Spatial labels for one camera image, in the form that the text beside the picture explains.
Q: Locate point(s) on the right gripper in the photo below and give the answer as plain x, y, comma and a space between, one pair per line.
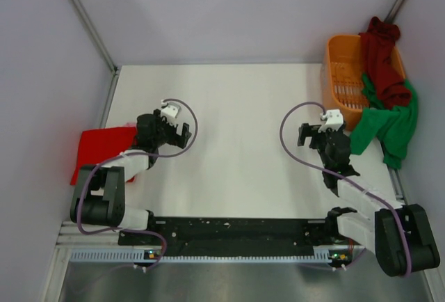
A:
307, 130

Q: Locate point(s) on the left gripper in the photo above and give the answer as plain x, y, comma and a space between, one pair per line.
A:
176, 139

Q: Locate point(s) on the red teddy bear t-shirt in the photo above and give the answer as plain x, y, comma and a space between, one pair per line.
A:
97, 145

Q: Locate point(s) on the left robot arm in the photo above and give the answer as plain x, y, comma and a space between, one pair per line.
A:
112, 157

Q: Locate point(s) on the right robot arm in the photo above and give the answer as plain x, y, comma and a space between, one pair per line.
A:
398, 235

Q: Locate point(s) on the orange plastic basket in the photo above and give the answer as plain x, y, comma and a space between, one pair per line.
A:
341, 77

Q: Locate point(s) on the green t-shirt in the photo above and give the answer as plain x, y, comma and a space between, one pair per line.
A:
393, 128

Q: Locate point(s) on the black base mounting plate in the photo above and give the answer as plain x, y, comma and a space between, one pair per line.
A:
245, 247

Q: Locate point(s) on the dark red t-shirt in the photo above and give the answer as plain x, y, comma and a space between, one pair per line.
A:
377, 45

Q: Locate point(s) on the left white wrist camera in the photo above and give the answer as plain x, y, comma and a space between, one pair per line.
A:
169, 110

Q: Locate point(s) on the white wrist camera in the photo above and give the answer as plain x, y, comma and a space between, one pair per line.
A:
169, 110
332, 120

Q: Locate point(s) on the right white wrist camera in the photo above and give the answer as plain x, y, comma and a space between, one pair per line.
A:
332, 120

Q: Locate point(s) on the aluminium frame rail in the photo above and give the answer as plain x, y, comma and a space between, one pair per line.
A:
69, 234

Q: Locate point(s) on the left corner aluminium post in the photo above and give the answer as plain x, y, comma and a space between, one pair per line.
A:
93, 34

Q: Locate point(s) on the grey slotted cable duct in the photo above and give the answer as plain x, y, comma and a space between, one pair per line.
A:
148, 256

